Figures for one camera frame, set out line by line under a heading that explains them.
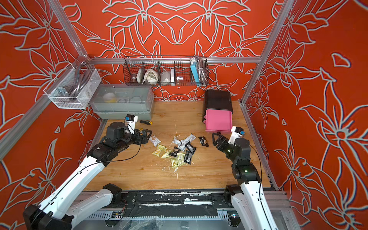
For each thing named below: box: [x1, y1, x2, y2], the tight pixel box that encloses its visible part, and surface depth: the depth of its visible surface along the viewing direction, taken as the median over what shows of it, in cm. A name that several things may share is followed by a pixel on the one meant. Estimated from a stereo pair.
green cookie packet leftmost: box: [152, 144, 166, 158], surface depth 92 cm
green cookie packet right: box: [176, 152, 186, 167], surface depth 87 cm
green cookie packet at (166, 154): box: [161, 148, 172, 159], surface depth 89 cm
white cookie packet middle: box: [178, 139, 188, 152], surface depth 93 cm
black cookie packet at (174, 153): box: [168, 146, 182, 158], surface depth 90 cm
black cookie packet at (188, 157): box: [184, 150, 193, 165], surface depth 89 cm
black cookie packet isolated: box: [198, 136, 209, 148], surface depth 96 cm
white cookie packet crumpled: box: [171, 136, 182, 146], surface depth 96 cm
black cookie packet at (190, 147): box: [184, 141, 197, 155], surface depth 92 cm
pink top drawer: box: [203, 109, 233, 133], surface depth 92 cm
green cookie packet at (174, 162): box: [170, 157, 180, 169], surface depth 87 cm
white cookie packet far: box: [184, 133, 197, 142], surface depth 99 cm
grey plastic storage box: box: [90, 83, 155, 121], surface depth 100 cm
